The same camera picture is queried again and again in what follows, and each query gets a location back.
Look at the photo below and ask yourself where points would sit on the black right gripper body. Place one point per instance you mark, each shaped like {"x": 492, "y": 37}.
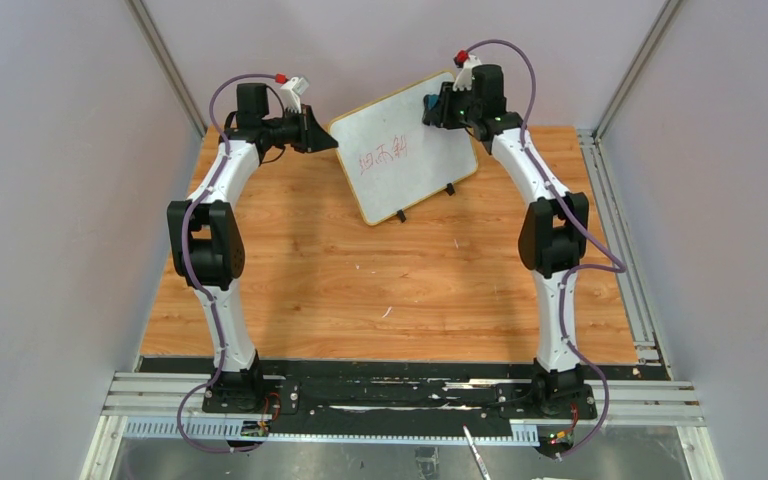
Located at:
{"x": 449, "y": 113}

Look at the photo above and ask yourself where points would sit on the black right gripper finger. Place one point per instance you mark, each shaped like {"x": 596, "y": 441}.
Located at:
{"x": 431, "y": 101}
{"x": 430, "y": 118}

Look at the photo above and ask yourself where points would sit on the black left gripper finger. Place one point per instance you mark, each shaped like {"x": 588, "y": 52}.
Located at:
{"x": 310, "y": 123}
{"x": 318, "y": 141}

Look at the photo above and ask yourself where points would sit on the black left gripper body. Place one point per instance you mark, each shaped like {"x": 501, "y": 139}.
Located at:
{"x": 305, "y": 130}

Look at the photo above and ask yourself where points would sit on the blue bone-shaped whiteboard eraser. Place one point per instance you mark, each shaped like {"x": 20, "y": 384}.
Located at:
{"x": 430, "y": 102}

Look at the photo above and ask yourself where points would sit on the yellow-framed whiteboard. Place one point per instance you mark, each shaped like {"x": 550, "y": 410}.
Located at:
{"x": 392, "y": 160}

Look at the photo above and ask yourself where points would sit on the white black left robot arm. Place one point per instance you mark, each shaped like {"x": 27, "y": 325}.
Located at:
{"x": 206, "y": 242}

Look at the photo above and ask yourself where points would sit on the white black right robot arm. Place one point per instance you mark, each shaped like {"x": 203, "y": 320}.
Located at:
{"x": 551, "y": 242}

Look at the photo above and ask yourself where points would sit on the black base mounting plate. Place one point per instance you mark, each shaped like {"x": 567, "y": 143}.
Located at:
{"x": 402, "y": 398}

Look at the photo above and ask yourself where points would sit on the silver pen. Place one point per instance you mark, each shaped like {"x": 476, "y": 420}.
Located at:
{"x": 479, "y": 462}

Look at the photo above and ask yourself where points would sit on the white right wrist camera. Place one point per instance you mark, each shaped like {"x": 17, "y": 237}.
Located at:
{"x": 466, "y": 62}

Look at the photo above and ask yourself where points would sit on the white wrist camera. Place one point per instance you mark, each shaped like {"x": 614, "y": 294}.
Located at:
{"x": 290, "y": 91}
{"x": 466, "y": 62}

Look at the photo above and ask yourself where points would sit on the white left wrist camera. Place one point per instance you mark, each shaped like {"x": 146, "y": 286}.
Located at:
{"x": 290, "y": 91}

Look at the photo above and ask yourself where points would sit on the aluminium right side rail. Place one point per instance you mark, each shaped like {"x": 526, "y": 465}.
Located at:
{"x": 642, "y": 321}

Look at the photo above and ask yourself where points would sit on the aluminium front rail frame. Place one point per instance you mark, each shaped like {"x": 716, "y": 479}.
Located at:
{"x": 152, "y": 426}

